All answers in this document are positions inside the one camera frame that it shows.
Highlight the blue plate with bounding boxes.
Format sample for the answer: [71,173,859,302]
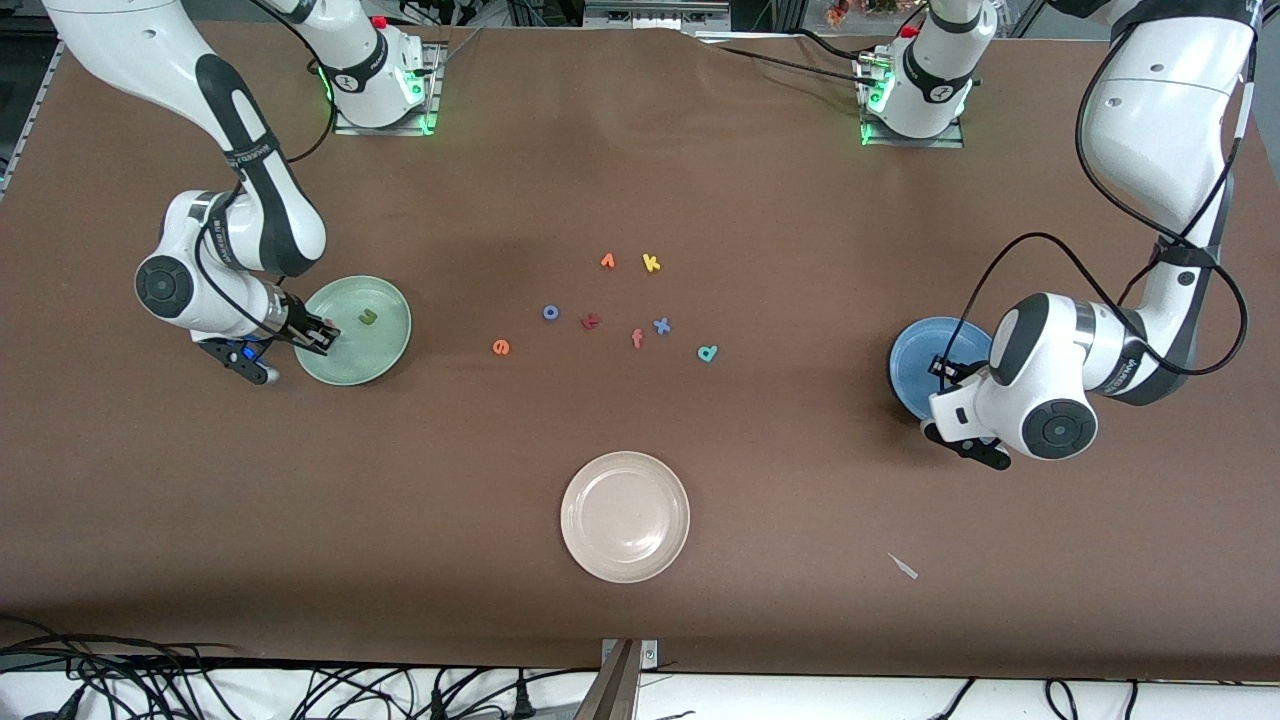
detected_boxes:
[889,316,997,422]

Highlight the green plate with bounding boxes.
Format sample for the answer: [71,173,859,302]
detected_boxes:
[293,275,413,387]

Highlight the brown table cover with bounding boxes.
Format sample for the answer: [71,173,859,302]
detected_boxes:
[0,18,1280,683]

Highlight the beige plate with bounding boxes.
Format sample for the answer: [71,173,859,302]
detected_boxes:
[560,451,692,584]

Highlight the orange object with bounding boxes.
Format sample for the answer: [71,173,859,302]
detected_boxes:
[824,0,903,27]

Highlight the grey metal bar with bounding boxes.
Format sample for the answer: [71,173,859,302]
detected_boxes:
[575,640,641,720]

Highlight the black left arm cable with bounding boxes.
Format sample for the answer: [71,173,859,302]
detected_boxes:
[955,20,1259,382]

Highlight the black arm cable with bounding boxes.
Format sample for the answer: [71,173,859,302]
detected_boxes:
[955,20,1259,382]
[195,0,337,347]

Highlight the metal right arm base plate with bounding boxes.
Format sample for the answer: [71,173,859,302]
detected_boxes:
[332,42,443,137]

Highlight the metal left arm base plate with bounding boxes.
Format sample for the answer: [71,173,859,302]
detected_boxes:
[858,50,967,150]

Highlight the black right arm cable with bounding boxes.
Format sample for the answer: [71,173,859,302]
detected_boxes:
[195,0,337,347]

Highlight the black base connector cables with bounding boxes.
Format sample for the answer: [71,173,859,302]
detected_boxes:
[700,28,891,93]

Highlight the aluminium frame rail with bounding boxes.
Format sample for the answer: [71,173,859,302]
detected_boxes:
[0,40,66,201]

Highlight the tangled black cables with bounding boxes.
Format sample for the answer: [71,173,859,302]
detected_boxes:
[0,618,601,720]

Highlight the small metal bracket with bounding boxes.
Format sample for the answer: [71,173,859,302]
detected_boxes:
[601,638,660,671]

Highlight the grey metal frame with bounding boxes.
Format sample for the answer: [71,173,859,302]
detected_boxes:
[584,0,732,32]

